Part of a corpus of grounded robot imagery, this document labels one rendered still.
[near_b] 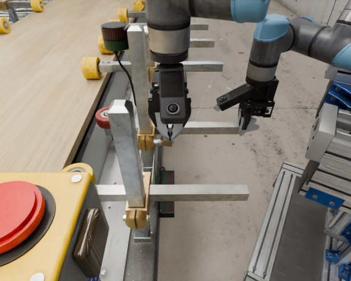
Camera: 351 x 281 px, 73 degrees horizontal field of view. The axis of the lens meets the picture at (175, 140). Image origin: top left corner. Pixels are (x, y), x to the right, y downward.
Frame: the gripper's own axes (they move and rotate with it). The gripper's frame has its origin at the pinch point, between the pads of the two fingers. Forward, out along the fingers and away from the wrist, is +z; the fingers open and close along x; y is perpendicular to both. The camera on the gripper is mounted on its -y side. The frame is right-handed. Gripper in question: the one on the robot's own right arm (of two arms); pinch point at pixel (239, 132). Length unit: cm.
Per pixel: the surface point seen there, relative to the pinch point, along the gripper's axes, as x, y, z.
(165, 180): -10.2, -24.9, 12.4
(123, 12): 97, -52, -14
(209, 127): -1.5, -10.5, -3.4
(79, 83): 20, -57, -7
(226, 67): 233, 46, 83
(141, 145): -8.6, -31.5, -2.2
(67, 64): 37, -68, -8
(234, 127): -1.6, -2.5, -3.1
